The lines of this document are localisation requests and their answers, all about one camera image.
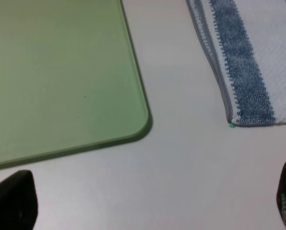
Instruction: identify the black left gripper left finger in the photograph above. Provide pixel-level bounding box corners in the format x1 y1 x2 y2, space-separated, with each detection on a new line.
0 170 38 230

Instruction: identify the blue white striped towel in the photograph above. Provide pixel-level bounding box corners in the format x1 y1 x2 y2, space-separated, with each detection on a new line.
187 0 286 127

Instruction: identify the green plastic tray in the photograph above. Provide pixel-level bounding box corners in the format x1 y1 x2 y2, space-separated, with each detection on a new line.
0 0 150 168

